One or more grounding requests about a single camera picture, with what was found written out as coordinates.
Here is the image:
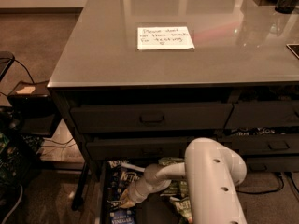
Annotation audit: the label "bottom right drawer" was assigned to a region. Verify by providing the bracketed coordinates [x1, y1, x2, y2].
[246, 156, 299, 172]

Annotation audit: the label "dark grey drawer cabinet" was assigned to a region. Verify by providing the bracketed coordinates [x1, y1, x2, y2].
[47, 0, 299, 212]

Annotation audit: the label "blue kettle chip bag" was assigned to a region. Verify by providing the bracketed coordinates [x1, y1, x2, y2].
[107, 167, 144, 210]
[107, 160, 128, 169]
[109, 209, 135, 224]

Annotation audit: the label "top right drawer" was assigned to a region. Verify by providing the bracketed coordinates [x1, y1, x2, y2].
[226, 101, 299, 129]

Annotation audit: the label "green kettle chip bag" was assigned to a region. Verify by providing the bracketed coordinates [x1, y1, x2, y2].
[161, 180, 189, 198]
[170, 197, 193, 224]
[158, 157, 184, 166]

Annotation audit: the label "dark snack bags in drawer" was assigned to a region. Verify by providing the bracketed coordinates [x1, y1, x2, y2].
[224, 126, 299, 136]

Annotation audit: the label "green Kettle chip bag middle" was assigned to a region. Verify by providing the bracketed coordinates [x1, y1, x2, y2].
[161, 180, 189, 198]

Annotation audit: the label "black cable left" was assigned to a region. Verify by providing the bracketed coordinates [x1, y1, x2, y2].
[0, 57, 36, 86]

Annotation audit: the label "green Kettle chip bag front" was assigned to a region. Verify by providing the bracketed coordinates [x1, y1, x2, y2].
[170, 197, 193, 224]

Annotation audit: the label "middle left drawer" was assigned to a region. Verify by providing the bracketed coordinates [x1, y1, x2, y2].
[86, 136, 195, 160]

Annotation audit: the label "green Kettle chip bag rear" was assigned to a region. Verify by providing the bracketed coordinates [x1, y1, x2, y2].
[158, 157, 184, 166]

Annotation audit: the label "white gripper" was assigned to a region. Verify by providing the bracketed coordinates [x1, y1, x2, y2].
[120, 162, 165, 209]

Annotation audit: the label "white cable on floor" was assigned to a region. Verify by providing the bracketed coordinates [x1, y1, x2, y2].
[2, 184, 24, 224]

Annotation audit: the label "black crate with snacks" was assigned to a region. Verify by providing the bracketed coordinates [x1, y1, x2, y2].
[0, 133, 36, 185]

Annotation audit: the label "black floor cable right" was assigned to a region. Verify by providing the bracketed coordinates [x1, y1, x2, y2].
[235, 171, 299, 202]

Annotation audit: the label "black box with label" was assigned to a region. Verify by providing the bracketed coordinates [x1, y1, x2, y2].
[7, 81, 62, 137]

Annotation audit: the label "dark phone on counter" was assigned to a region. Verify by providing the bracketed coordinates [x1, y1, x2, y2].
[286, 44, 299, 59]

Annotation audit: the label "white handwritten paper note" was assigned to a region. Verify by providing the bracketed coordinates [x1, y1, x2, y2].
[136, 26, 194, 50]

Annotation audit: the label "middle right drawer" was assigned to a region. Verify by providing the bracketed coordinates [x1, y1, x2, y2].
[218, 134, 299, 156]

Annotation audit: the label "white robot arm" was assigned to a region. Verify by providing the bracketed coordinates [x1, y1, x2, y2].
[120, 138, 247, 224]

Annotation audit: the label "top left drawer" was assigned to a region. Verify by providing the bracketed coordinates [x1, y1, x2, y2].
[70, 103, 233, 133]

